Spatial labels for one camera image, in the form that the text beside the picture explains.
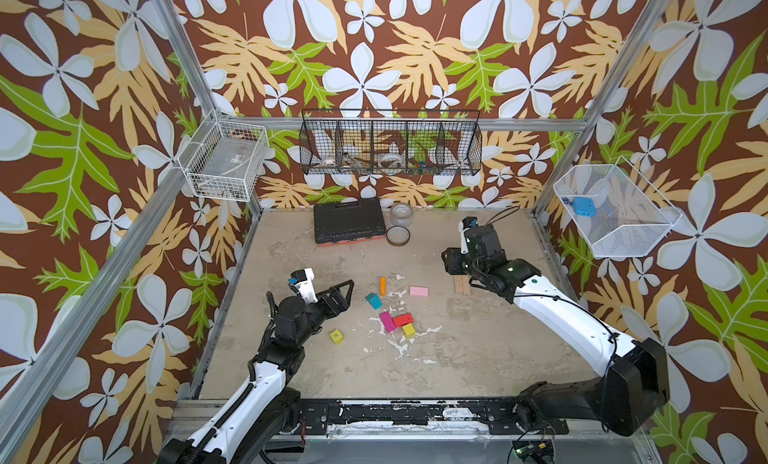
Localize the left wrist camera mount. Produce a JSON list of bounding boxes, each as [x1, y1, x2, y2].
[[288, 268, 318, 304]]

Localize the small yellow block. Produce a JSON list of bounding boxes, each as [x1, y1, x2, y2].
[[402, 323, 416, 339]]

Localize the pink rectangular block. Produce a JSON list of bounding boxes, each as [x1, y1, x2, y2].
[[409, 286, 429, 298]]

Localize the clear tape roll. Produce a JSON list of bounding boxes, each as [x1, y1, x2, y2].
[[390, 203, 414, 228]]

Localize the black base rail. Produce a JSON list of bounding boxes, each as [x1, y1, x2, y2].
[[288, 397, 569, 436]]

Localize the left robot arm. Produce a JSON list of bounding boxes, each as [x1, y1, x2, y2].
[[157, 272, 354, 463]]

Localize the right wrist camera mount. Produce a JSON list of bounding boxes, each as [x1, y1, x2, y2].
[[458, 216, 478, 254]]

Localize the white mesh basket right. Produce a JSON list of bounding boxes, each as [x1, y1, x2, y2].
[[554, 158, 682, 259]]

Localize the teal triangular block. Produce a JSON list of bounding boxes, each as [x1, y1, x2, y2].
[[365, 293, 383, 310]]

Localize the magenta block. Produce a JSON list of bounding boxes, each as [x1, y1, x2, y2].
[[379, 312, 397, 333]]

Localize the blue object in basket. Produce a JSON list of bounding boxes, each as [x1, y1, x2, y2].
[[562, 196, 597, 218]]

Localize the white tape roll in basket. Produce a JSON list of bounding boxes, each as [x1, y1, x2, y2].
[[377, 153, 405, 169]]

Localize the natural wood plank block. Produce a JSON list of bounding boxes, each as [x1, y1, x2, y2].
[[454, 275, 472, 296]]

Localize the red block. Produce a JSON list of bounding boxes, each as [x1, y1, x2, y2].
[[393, 313, 414, 328]]

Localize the black red tool case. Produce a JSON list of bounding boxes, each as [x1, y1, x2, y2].
[[313, 197, 387, 246]]

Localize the black wire wall basket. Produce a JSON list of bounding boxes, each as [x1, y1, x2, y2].
[[298, 109, 483, 176]]

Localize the white wire basket left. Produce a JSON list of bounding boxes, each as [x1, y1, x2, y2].
[[179, 112, 271, 203]]

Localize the brown tape roll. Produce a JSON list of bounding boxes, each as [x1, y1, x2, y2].
[[385, 226, 411, 247]]

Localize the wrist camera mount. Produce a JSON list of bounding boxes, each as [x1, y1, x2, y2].
[[288, 268, 318, 304], [458, 216, 478, 254]]

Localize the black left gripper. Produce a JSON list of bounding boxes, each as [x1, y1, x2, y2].
[[295, 279, 352, 350]]

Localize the yellow green cube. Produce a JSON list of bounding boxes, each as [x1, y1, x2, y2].
[[330, 329, 344, 345]]

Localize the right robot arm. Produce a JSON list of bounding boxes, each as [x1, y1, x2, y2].
[[441, 217, 669, 437]]

